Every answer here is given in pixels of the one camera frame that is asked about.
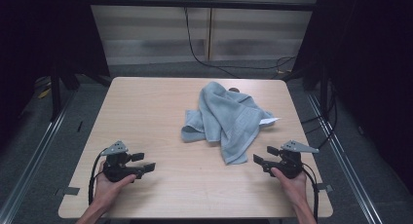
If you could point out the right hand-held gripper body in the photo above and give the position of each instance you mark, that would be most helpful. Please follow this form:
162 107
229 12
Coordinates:
289 165

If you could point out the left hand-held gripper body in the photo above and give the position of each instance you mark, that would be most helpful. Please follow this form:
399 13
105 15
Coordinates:
117 170

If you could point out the light blue towel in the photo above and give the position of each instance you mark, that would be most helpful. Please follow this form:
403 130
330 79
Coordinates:
227 120

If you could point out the person's left hand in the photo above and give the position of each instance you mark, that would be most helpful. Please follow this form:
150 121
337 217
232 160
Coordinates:
107 190

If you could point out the person's right hand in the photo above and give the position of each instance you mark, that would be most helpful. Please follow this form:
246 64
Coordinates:
293 188

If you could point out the grey tape strip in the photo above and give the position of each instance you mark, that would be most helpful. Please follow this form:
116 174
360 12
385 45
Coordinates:
71 191
325 187

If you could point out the short black tape strip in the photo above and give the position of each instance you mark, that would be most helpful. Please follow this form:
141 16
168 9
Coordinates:
80 126

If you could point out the dark round table grommet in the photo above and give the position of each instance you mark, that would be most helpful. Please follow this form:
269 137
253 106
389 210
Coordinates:
234 89

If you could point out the black metal stand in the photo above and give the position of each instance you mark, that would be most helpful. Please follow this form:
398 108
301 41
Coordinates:
56 94
324 94

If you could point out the yellow floor object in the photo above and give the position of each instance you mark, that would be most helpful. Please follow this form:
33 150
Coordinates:
44 93

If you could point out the dark curtain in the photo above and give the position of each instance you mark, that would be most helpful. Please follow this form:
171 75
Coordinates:
373 71
39 39

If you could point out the black horizontal metal bar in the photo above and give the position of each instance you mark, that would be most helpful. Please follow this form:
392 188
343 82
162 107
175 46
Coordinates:
201 4

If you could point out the metal floor rail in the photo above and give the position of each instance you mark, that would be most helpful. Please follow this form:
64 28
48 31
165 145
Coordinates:
344 159
32 159

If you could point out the thin wooden wall strip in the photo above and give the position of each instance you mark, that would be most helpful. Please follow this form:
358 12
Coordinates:
210 26

